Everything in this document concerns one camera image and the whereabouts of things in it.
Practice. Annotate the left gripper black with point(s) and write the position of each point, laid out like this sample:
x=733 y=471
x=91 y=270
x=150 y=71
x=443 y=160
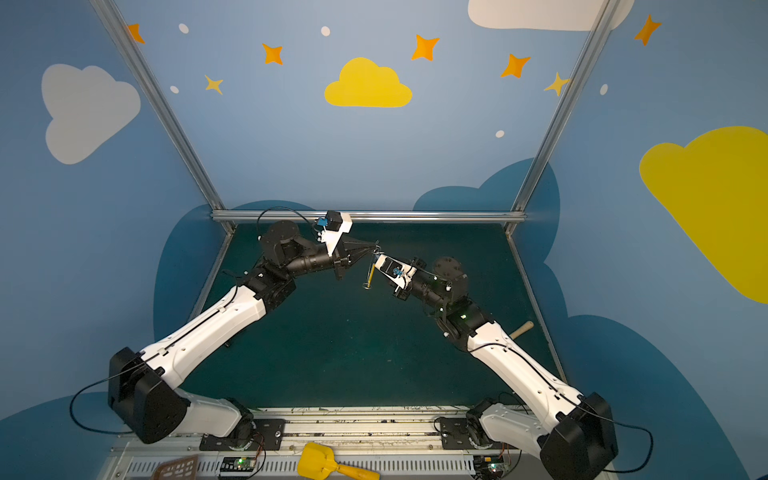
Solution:
x=339 y=257

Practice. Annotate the grey keyring yellow handle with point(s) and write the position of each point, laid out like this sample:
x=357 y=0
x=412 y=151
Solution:
x=375 y=254

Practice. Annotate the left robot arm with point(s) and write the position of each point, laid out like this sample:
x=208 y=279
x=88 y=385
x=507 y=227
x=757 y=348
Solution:
x=144 y=388

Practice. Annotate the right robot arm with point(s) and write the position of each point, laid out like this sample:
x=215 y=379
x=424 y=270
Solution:
x=572 y=435

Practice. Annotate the right controller board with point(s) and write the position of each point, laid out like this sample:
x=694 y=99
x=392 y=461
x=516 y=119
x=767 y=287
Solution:
x=489 y=468

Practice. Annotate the controller board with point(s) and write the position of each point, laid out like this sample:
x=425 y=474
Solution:
x=489 y=468
x=237 y=467

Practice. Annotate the yellow plastic scoop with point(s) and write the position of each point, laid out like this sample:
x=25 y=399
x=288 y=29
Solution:
x=318 y=462

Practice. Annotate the left controller board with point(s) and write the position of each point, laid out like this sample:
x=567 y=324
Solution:
x=237 y=467

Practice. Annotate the brown perforated plate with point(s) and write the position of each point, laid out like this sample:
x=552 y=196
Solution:
x=184 y=468

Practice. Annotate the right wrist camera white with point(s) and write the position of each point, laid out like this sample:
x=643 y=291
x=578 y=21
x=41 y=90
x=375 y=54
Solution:
x=391 y=267

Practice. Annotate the blue trowel wooden handle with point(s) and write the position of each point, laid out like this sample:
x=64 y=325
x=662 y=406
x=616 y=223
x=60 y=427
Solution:
x=524 y=328

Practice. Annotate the aluminium frame rail back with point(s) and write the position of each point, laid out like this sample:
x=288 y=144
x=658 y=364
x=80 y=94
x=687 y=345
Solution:
x=442 y=217

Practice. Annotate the aluminium frame rail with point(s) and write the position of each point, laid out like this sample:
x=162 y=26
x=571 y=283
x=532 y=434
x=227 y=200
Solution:
x=610 y=14
x=116 y=27
x=442 y=217

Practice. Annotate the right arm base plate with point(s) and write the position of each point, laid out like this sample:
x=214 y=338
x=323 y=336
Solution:
x=456 y=434

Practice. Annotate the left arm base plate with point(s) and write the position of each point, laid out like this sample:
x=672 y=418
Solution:
x=265 y=434

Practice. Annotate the aluminium frame rail right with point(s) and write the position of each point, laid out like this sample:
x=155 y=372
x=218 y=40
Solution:
x=610 y=14

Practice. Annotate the aluminium frame rail left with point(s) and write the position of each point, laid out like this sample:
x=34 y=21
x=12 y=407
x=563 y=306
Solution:
x=116 y=27

